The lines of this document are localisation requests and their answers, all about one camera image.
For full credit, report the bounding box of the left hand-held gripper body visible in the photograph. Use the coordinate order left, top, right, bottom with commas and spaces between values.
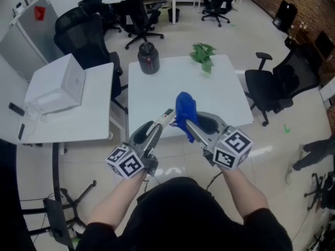
105, 141, 159, 179

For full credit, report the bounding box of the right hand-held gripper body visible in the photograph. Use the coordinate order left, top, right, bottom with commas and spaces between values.
200, 125, 254, 171

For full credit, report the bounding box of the white remote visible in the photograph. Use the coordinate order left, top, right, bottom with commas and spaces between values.
153, 108, 175, 128

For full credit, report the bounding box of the blue cloth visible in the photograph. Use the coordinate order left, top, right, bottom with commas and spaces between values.
169, 92, 198, 144

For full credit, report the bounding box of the person's left forearm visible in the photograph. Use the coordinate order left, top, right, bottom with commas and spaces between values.
87, 170, 147, 230

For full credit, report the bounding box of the person's right forearm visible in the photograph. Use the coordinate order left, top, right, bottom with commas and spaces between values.
221, 166, 270, 223

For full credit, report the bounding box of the black office chair with armrest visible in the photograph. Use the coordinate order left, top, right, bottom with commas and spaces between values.
244, 45, 321, 127

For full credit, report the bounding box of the green leafy plant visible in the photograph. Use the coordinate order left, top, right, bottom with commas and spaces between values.
189, 42, 217, 75

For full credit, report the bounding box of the black stand with legs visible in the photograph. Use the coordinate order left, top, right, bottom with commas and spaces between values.
19, 142, 97, 248

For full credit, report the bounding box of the dark plastic jar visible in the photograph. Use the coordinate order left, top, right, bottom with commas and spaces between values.
137, 42, 161, 75

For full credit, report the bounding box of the person's black clothing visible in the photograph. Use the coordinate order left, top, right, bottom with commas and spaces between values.
75, 176, 293, 251

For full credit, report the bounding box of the black panel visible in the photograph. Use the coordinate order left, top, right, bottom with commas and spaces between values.
43, 197, 74, 248

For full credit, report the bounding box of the black chair base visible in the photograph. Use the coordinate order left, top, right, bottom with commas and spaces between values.
303, 171, 335, 211

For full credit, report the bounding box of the white box appliance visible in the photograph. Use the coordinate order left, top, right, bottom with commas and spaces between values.
23, 53, 87, 115

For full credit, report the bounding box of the black mesh office chair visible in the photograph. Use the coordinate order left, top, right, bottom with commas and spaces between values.
53, 6, 129, 115

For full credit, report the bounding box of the white cabinet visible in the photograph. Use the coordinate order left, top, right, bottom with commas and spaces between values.
319, 77, 335, 101

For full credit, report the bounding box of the black waste bin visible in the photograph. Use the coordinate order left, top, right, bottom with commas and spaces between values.
167, 8, 181, 24

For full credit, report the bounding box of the black phone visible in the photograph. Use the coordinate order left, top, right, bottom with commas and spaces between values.
8, 102, 26, 117

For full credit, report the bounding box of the black box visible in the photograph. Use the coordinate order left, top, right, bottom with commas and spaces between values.
272, 0, 298, 33
314, 31, 335, 56

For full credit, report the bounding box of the grey cabinet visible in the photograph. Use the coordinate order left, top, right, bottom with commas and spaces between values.
0, 0, 60, 73

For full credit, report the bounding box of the red sticker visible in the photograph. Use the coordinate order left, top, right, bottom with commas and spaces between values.
34, 5, 47, 22

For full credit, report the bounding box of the white cable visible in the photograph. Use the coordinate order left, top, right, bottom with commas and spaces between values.
22, 100, 50, 138

